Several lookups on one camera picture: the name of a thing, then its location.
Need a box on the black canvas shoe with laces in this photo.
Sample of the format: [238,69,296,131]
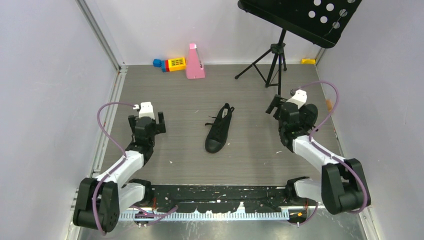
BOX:
[204,103,235,154]

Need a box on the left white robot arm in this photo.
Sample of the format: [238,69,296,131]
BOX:
[72,111,166,233]

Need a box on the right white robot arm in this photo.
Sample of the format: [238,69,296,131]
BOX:
[266,94,371,215]

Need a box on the small orange block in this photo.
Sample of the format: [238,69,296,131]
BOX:
[325,99,334,112]

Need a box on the yellow corner piece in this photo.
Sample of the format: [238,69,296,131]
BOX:
[300,58,317,65]

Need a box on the blue toy block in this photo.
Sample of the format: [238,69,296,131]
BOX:
[152,58,162,68]

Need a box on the yellow toy block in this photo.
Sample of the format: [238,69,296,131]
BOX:
[160,57,187,73]

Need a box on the pink metronome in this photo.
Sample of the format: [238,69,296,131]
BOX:
[185,43,206,80]

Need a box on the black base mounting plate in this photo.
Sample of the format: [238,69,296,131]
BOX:
[120,184,319,215]

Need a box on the black music stand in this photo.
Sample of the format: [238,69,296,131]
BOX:
[234,0,362,94]

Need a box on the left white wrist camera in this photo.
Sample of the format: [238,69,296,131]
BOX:
[132,101,156,120]

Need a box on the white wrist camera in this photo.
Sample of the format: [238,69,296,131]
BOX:
[286,89,308,109]
[132,101,156,120]

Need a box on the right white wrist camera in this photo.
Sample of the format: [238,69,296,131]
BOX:
[286,89,308,109]

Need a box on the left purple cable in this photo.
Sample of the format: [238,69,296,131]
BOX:
[92,101,180,234]

